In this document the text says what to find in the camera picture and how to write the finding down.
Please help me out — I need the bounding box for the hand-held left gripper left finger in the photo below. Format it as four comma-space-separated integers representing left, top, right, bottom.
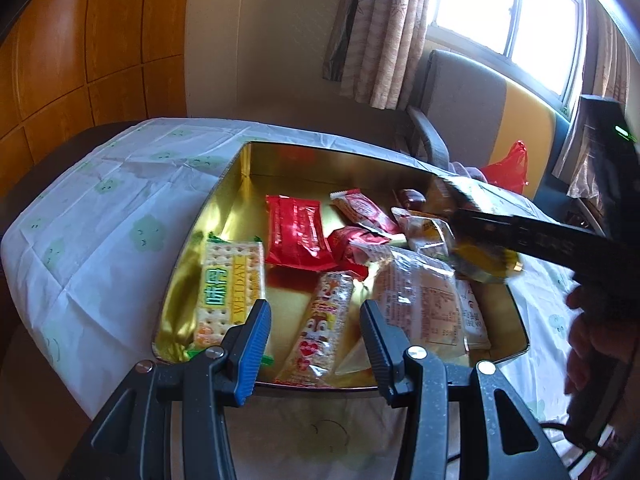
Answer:
57, 299, 272, 480

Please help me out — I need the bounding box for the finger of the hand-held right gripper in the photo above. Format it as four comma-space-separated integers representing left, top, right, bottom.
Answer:
434, 174, 516, 235

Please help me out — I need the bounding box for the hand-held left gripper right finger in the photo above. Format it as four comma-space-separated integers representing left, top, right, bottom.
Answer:
360, 299, 571, 480

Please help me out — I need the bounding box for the clear packet with yellow cake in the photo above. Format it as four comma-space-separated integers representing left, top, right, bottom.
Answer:
391, 207, 456, 261

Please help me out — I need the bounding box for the large clear bread packet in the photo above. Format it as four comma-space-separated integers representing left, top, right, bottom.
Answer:
335, 247, 471, 376

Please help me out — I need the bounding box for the long white red bar packet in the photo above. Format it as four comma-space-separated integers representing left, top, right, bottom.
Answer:
274, 270, 356, 391

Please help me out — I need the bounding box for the dark brown round packet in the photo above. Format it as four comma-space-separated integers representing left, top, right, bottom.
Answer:
392, 188, 428, 211

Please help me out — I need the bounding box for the green yellow cracker packet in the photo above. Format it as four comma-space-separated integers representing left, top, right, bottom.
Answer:
187, 232, 276, 366

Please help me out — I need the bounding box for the white clear packet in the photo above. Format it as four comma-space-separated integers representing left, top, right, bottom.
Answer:
455, 277, 492, 352

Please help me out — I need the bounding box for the crinkled red foil packet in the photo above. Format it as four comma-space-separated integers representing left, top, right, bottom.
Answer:
327, 226, 393, 281

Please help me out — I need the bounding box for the small red white packet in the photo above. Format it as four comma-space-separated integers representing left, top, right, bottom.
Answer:
329, 188, 403, 236

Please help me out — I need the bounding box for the large red packet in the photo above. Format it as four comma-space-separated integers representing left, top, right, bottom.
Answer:
264, 195, 337, 273

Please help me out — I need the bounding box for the gold square tin box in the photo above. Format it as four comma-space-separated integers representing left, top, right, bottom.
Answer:
150, 141, 531, 391

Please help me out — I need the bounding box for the person's right hand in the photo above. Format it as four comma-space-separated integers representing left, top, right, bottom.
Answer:
562, 282, 640, 401

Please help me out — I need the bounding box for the pink cloth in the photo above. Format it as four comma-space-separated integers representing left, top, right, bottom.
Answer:
450, 160, 488, 183

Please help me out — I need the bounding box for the red plastic bag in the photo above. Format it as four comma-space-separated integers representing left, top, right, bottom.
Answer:
485, 141, 530, 196

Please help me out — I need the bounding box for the grey yellow blue armchair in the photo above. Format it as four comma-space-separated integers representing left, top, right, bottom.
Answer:
397, 49, 573, 201

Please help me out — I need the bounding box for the beige patterned curtain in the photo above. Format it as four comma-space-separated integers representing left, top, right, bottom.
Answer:
552, 5, 631, 201
322, 0, 443, 111

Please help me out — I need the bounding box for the white cloud print tablecloth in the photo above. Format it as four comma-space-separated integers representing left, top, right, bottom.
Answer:
0, 117, 601, 480

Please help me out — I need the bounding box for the window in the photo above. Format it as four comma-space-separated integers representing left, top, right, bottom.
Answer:
425, 0, 587, 113

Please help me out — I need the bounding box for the dark table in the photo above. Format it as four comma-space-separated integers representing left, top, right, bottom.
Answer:
0, 121, 146, 411

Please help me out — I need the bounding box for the orange wooden wardrobe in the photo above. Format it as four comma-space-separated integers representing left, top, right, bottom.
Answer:
0, 0, 201, 181

